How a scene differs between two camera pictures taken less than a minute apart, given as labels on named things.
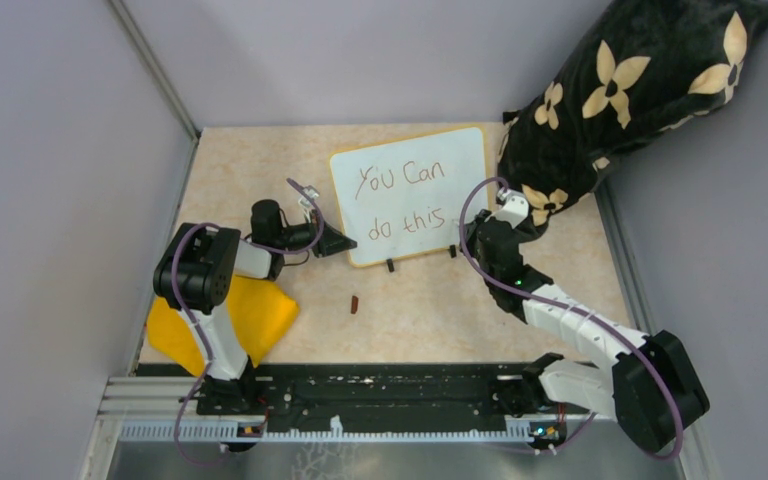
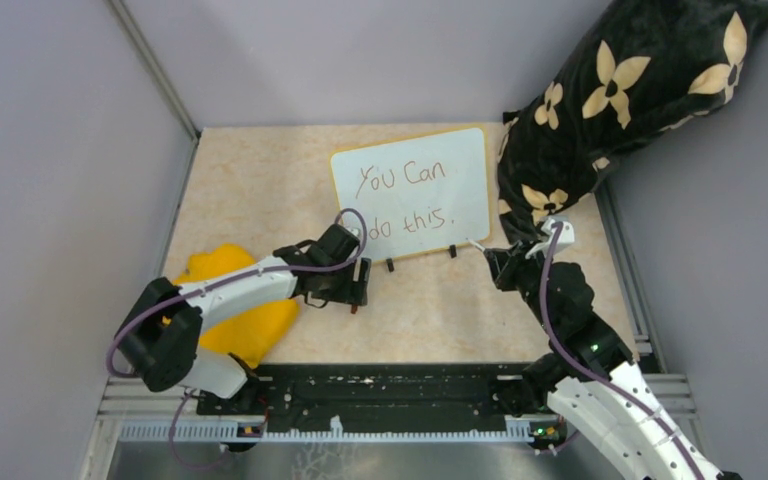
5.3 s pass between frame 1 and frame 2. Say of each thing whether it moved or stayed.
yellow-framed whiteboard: stayed
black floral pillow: stayed
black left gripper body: moved
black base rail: stayed
